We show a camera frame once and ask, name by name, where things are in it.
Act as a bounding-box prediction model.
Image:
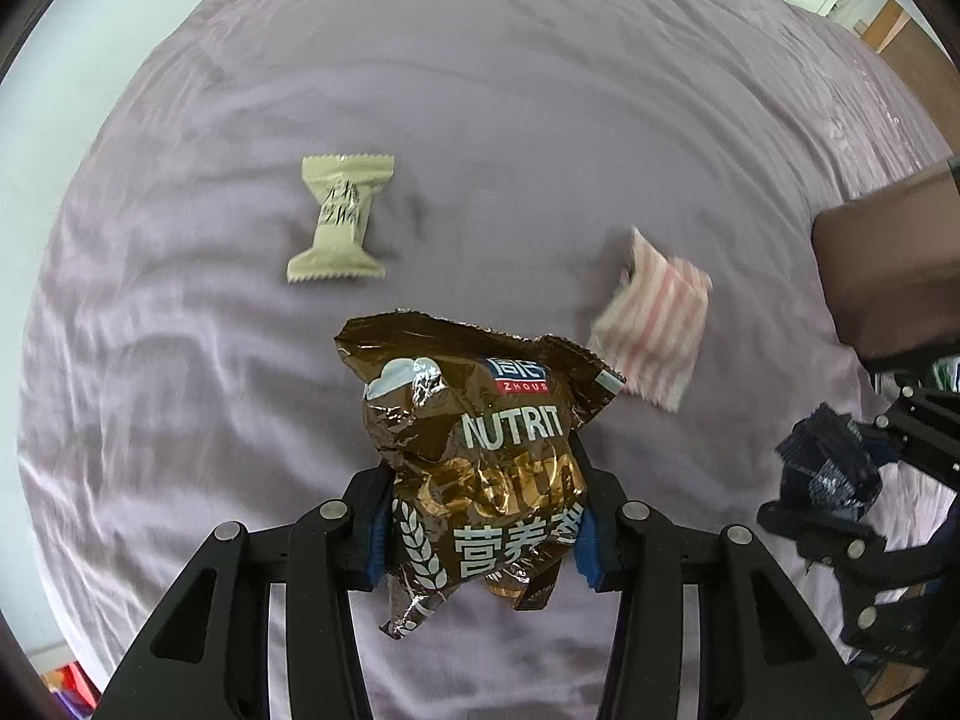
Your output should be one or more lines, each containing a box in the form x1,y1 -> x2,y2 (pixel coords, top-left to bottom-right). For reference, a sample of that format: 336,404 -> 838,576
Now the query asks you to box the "brown foil snack packet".
334,309 -> 628,640

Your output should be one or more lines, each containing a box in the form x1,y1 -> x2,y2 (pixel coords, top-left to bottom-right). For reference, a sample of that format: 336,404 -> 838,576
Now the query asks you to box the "copper and black electric kettle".
811,157 -> 960,362

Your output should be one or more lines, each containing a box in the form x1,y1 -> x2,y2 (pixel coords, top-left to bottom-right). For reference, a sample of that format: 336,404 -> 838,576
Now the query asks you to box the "wooden board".
857,0 -> 940,55

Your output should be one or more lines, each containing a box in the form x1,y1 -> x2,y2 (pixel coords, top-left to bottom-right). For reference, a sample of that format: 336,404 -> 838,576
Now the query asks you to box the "beige wrapped candy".
285,154 -> 397,286

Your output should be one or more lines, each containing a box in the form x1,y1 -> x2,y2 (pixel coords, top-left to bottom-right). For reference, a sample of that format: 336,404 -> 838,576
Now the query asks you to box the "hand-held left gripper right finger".
572,438 -> 875,720

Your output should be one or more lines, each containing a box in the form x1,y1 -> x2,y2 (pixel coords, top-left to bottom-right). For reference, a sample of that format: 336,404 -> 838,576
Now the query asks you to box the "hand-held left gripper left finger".
97,468 -> 396,720

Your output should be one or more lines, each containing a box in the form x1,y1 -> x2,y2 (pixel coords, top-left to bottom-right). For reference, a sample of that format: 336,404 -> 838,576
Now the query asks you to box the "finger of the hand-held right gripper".
756,498 -> 960,662
855,385 -> 960,485

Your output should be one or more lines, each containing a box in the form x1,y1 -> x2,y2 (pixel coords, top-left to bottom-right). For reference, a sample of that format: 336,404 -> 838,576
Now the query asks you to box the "red plastic item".
41,661 -> 102,720

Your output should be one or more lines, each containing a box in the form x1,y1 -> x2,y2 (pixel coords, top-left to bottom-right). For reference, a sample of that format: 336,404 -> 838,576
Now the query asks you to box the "dark navy snack packet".
775,403 -> 887,542

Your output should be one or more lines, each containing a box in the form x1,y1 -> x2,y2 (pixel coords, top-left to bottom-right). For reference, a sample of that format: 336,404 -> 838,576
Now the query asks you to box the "pink striped snack packet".
589,226 -> 713,413

